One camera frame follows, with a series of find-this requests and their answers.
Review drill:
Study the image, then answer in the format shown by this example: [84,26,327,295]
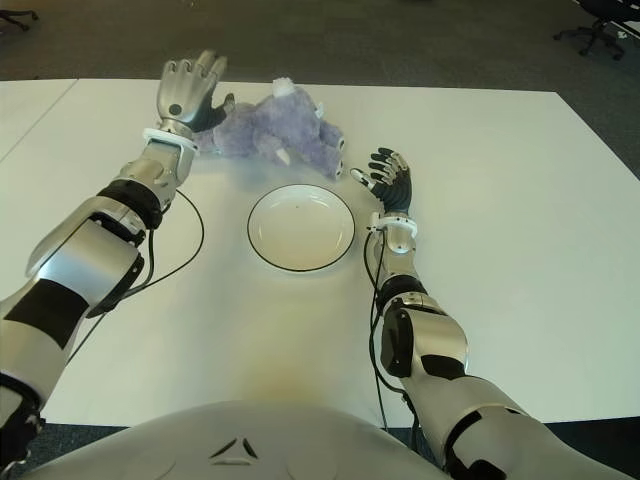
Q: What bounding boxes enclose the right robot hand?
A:
[349,146,416,217]

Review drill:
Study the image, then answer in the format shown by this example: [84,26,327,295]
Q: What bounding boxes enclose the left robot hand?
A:
[155,48,236,137]

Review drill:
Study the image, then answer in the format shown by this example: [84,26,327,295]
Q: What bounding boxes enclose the purple plush bunny doll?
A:
[192,77,346,180]

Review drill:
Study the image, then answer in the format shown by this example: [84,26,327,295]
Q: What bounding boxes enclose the white plate black rim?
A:
[246,183,357,274]

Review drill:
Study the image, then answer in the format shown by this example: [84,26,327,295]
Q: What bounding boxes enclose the black office chair base left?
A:
[0,7,39,32]

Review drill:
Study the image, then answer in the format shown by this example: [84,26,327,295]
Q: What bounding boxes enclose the black office chair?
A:
[552,0,640,61]

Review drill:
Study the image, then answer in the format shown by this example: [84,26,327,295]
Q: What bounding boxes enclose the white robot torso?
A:
[19,399,451,480]

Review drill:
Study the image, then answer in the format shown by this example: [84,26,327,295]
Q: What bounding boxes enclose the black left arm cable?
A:
[64,189,205,361]

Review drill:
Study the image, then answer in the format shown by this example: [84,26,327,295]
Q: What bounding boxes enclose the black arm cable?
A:
[363,227,421,451]
[64,189,205,361]

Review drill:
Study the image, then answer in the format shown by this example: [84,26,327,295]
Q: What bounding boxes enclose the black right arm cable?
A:
[363,227,421,451]

